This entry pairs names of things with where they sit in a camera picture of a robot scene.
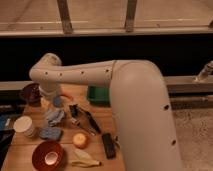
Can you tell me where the grey-blue towel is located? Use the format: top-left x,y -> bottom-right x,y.
45,108 -> 65,127

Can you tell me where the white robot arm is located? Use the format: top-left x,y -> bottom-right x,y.
29,53 -> 183,171

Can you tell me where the dark purple plastic cup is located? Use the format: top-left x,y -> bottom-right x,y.
20,83 -> 41,105

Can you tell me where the small white cup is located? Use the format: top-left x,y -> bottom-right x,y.
45,152 -> 58,165

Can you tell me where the blue oval brush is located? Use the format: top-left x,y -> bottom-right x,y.
53,96 -> 62,107

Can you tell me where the orange carrot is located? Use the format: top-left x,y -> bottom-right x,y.
61,93 -> 73,101

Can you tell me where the black small clip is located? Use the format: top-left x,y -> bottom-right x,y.
69,105 -> 79,118

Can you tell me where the white lidded container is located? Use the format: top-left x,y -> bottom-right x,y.
13,116 -> 36,137

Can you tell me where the blue sponge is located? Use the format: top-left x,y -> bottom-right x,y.
39,127 -> 62,141

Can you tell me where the metal spoon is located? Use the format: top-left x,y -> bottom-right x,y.
71,118 -> 96,136

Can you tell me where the red bowl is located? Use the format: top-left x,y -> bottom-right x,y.
32,141 -> 64,171

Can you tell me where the yellow round fruit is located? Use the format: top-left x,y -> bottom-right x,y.
73,133 -> 88,149

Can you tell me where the green plastic tray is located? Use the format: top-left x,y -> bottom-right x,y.
87,86 -> 109,105

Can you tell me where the black remote control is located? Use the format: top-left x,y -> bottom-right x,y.
102,133 -> 116,159

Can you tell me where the black handled utensil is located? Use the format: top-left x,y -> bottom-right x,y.
79,107 -> 102,134

